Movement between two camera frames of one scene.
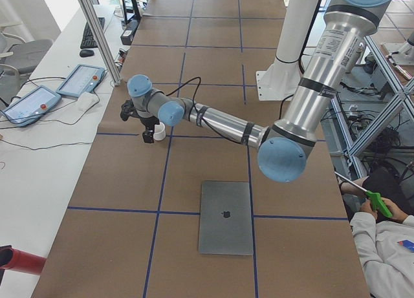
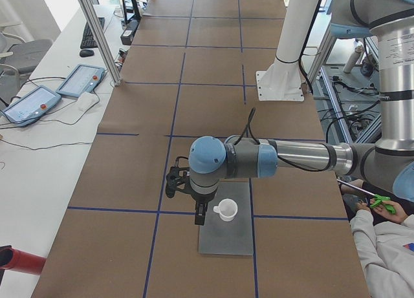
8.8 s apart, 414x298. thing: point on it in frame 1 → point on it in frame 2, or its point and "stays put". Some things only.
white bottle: (353, 59) stays put
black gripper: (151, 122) → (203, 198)
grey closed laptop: (224, 221) stays put
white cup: (160, 132) → (227, 209)
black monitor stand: (136, 17) stays put
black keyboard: (88, 41) stays put
